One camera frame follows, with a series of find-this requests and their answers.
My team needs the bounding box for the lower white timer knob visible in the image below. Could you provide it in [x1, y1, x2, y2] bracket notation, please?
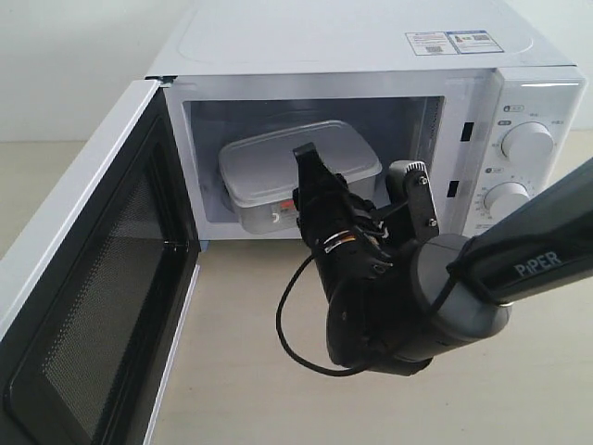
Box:
[484, 182, 529, 219]

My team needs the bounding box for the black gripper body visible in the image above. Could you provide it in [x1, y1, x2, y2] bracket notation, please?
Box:
[291, 184, 433, 376]

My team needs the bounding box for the white microwave door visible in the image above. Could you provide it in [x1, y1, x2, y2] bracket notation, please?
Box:
[1, 78, 200, 444]

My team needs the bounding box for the upper white power knob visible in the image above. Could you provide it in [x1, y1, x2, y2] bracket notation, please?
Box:
[501, 121, 554, 164]

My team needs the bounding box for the white lidded plastic container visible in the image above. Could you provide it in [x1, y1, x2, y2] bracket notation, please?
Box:
[219, 120, 383, 235]

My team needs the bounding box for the black camera cable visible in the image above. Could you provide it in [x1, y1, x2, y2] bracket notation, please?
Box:
[275, 252, 367, 375]

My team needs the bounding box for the white microwave oven body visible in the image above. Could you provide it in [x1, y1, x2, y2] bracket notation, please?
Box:
[147, 1, 587, 241]

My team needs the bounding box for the blue white label sticker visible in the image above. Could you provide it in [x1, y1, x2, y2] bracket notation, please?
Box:
[405, 30, 504, 56]

